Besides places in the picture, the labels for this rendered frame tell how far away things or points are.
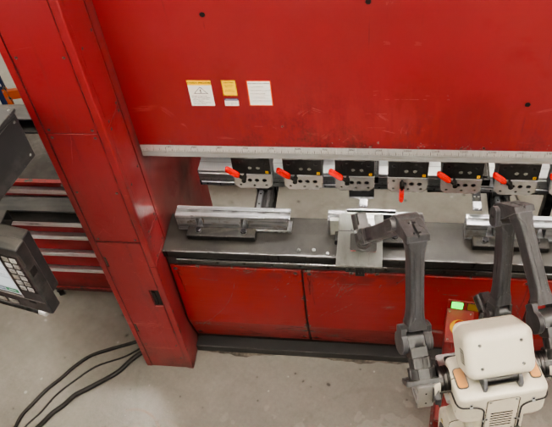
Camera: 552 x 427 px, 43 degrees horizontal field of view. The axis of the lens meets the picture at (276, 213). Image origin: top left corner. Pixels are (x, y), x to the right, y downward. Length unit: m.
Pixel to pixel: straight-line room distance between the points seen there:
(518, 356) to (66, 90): 1.62
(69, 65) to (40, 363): 2.10
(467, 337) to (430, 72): 0.85
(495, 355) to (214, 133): 1.26
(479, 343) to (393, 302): 1.08
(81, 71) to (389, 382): 2.17
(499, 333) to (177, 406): 1.94
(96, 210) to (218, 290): 0.76
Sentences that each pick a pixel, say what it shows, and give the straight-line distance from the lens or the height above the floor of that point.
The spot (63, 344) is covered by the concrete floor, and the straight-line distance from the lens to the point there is 4.04.
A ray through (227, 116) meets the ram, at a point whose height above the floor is 1.55.
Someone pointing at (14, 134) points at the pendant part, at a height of 1.88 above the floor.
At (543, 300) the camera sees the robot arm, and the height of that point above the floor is 1.29.
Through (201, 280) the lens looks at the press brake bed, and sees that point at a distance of 3.22.
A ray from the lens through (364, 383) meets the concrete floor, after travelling 3.63.
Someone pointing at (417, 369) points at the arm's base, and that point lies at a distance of 2.28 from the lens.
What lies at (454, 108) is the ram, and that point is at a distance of 2.50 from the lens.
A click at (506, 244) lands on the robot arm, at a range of 2.52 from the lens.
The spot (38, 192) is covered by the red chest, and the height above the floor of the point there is 0.95.
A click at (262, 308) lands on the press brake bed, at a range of 3.35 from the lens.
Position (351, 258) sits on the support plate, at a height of 1.00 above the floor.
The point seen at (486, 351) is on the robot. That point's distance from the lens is 2.20.
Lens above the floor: 3.24
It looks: 49 degrees down
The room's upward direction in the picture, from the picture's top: 8 degrees counter-clockwise
